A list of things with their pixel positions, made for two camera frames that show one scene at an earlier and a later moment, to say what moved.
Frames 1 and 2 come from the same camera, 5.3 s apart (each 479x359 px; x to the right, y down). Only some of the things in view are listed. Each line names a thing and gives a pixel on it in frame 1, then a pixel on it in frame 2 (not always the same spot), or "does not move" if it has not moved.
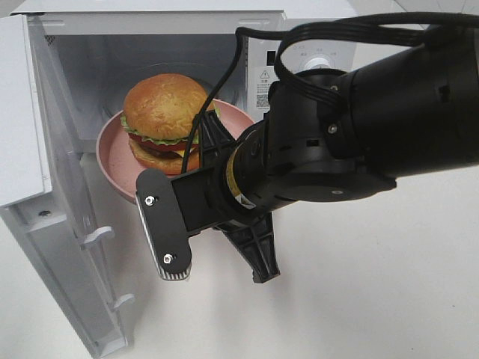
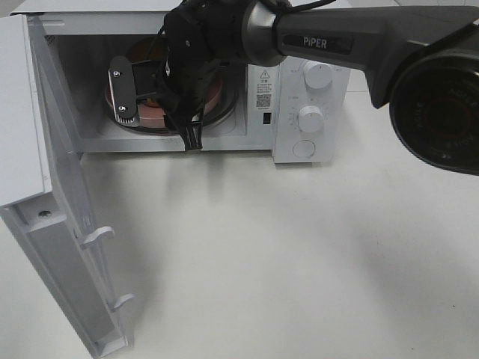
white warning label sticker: (263, 83) does not move
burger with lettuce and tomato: (161, 112) → (151, 48)
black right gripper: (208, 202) → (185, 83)
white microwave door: (45, 214) does not move
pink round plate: (117, 164) → (154, 117)
